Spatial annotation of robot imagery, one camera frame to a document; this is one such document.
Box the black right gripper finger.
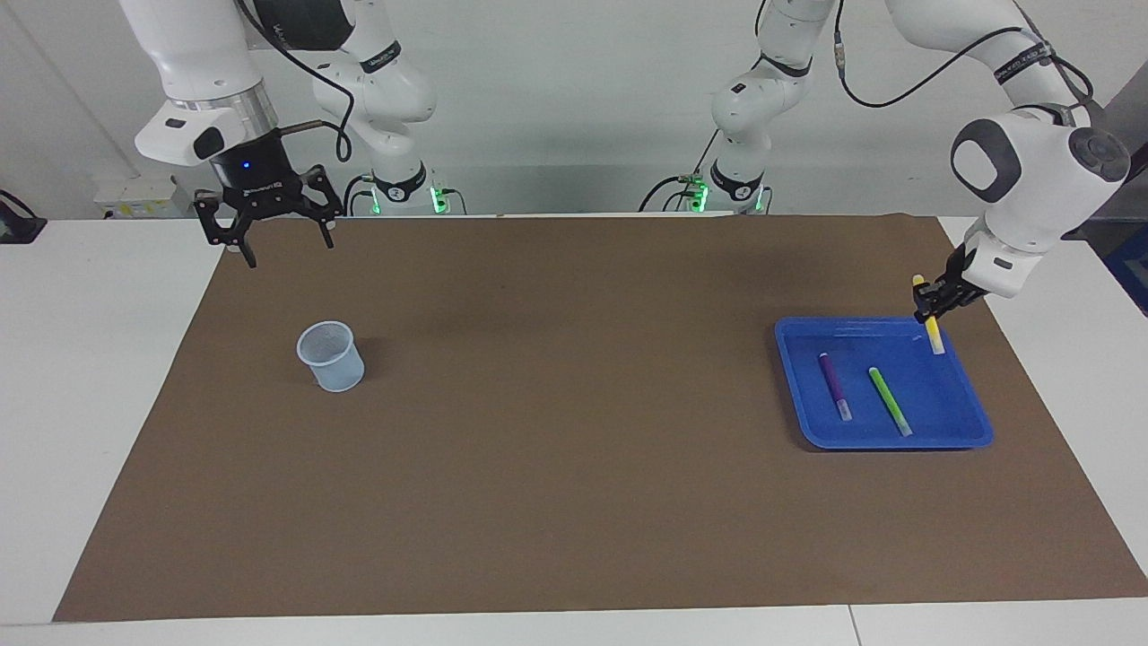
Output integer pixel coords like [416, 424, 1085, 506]
[193, 189, 262, 269]
[299, 163, 347, 250]

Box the yellow marker pen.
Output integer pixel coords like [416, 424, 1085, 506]
[911, 274, 947, 355]

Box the green marker pen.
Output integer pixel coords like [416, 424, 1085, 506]
[867, 366, 914, 438]

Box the purple marker pen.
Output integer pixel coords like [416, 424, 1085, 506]
[817, 352, 854, 423]

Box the blue plastic tray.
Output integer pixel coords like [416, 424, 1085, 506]
[774, 316, 995, 450]

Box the clear plastic cup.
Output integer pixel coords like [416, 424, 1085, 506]
[297, 320, 366, 393]

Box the blue crate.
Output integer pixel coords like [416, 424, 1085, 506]
[1105, 224, 1148, 317]

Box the brown table mat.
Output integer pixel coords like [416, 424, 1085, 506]
[52, 215, 1148, 623]

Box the white wall socket box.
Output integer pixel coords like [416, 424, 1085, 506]
[92, 173, 200, 219]

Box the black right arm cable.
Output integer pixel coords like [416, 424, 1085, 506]
[235, 0, 354, 163]

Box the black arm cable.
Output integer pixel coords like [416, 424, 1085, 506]
[832, 0, 1095, 110]
[235, 0, 354, 163]

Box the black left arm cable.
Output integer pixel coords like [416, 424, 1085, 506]
[832, 0, 1095, 110]

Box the black clamp mount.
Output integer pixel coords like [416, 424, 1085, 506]
[0, 190, 48, 245]

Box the black base cable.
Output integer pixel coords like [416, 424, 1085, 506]
[639, 130, 723, 214]

